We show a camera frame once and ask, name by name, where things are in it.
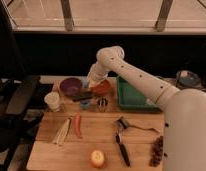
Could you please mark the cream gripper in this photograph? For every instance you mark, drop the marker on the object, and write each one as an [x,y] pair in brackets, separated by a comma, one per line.
[93,83]

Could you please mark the red bowl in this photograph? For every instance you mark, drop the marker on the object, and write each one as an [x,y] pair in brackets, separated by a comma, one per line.
[101,89]

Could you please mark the blue sponge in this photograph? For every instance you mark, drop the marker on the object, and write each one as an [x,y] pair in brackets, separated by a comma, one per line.
[85,82]

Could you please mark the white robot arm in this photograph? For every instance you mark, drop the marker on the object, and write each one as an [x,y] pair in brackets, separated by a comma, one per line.
[184,139]

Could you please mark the purple bowl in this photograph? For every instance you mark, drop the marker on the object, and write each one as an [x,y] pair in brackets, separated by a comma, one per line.
[70,86]

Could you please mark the black rectangular block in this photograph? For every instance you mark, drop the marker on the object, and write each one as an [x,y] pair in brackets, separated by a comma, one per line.
[81,96]

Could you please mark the orange carrot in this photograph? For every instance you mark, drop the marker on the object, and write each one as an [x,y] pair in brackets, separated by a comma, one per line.
[77,121]

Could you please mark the green plastic tray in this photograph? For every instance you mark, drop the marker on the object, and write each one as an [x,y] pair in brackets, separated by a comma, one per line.
[131,99]

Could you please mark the white plastic cup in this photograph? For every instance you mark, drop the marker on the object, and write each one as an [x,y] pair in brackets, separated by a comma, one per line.
[52,99]

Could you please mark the yellow apple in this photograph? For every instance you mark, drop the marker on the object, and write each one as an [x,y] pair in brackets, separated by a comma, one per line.
[97,158]

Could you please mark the black office chair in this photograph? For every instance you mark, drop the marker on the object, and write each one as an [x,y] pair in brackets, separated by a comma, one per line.
[13,126]

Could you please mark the grey round device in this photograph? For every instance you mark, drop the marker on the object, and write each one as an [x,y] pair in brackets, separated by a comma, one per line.
[187,78]

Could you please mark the bunch of red grapes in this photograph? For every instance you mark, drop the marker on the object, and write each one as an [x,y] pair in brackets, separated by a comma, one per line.
[156,152]

